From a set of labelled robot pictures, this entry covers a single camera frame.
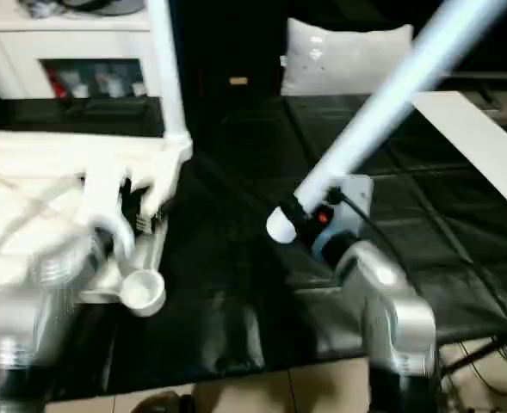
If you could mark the white glass-door cabinet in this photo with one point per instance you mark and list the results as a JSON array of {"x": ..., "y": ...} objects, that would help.
[{"x": 64, "y": 43}]

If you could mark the black cabinet with yellow label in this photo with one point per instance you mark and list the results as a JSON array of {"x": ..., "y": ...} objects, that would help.
[{"x": 227, "y": 43}]

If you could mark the black table mat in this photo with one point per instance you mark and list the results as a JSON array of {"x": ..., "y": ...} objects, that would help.
[{"x": 262, "y": 258}]

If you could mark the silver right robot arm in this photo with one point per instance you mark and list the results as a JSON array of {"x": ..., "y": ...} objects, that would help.
[{"x": 391, "y": 310}]

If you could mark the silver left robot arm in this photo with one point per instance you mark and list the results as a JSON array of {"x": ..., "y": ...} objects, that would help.
[{"x": 38, "y": 301}]

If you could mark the white flat board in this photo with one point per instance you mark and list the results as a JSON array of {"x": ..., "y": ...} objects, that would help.
[{"x": 477, "y": 146}]

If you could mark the white plastic table leg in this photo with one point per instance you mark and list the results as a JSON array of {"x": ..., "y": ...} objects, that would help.
[
  {"x": 391, "y": 95},
  {"x": 169, "y": 69}
]

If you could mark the white plastic table top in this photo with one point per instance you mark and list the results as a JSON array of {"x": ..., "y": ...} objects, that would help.
[{"x": 29, "y": 181}]

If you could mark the black stand bar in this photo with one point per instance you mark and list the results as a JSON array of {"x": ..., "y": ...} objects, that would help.
[{"x": 485, "y": 353}]

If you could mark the grey cushion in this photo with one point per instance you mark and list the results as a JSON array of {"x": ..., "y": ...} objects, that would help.
[{"x": 339, "y": 60}]

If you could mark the black gear on cabinet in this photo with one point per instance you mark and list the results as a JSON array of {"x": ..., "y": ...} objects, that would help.
[{"x": 72, "y": 7}]

